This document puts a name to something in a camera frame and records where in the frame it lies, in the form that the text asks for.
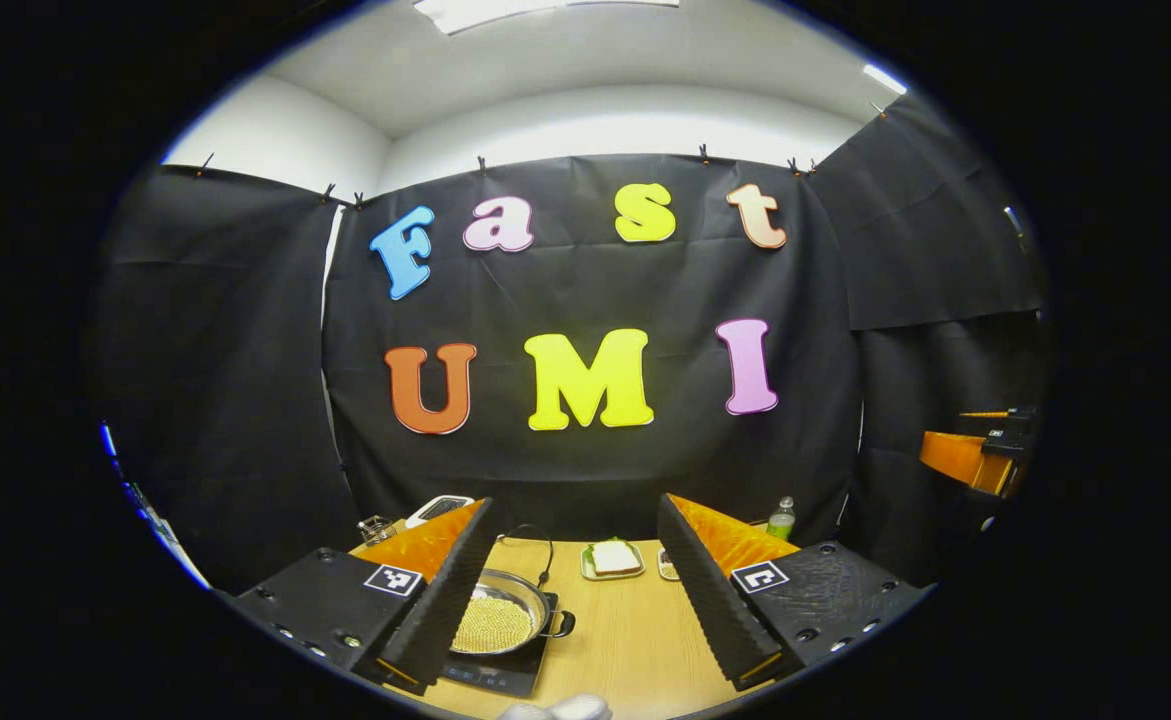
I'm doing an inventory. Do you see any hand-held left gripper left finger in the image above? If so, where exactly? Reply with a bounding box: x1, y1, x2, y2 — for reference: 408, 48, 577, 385
230, 498, 499, 696

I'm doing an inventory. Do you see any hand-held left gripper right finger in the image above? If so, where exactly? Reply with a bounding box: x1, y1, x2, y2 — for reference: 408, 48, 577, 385
655, 493, 931, 693

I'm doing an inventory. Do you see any stainless steel pot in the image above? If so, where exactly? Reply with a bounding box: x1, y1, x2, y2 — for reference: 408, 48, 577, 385
450, 568, 578, 658

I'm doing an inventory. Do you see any black induction cooktop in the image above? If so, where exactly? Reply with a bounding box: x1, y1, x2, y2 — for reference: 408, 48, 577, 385
440, 592, 560, 699

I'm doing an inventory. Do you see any pile of soybeans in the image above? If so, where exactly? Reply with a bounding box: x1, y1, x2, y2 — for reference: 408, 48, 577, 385
452, 595, 536, 654

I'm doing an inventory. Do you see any white toaster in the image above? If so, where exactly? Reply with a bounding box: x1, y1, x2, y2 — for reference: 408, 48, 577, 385
405, 494, 476, 529

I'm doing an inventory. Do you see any sandwich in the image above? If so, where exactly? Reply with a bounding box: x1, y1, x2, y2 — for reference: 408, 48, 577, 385
590, 540, 643, 576

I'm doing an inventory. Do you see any pale sandwich plate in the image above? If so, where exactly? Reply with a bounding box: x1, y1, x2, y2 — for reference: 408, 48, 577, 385
581, 540, 646, 582

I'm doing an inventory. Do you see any row of black cloth clips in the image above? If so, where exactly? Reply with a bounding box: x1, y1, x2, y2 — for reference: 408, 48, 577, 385
197, 100, 886, 209

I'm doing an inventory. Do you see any black power cable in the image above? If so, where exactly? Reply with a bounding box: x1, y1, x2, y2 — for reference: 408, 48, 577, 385
498, 523, 556, 591

